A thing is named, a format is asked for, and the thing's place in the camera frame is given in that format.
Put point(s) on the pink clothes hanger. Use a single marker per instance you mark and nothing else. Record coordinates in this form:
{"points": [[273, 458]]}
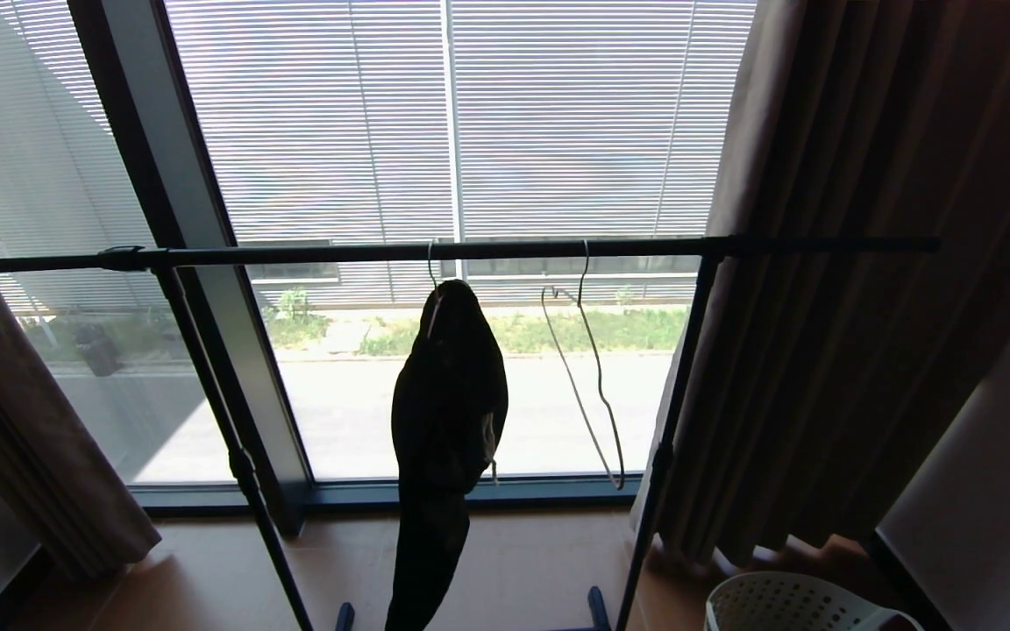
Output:
{"points": [[430, 263], [600, 386]]}

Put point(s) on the black garment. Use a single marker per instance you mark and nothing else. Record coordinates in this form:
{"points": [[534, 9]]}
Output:
{"points": [[448, 394]]}

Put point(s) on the black clothes rack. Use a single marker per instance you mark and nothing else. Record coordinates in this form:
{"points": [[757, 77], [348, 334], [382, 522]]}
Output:
{"points": [[295, 254]]}

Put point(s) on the white laundry basket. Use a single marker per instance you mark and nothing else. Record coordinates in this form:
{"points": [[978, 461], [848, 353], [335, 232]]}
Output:
{"points": [[785, 605]]}

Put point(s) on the window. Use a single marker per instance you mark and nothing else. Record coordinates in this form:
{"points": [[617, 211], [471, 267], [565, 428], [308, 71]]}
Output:
{"points": [[338, 105]]}

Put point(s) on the brown curtain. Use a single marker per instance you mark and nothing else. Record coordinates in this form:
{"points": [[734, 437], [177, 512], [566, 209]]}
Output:
{"points": [[864, 219], [32, 456]]}

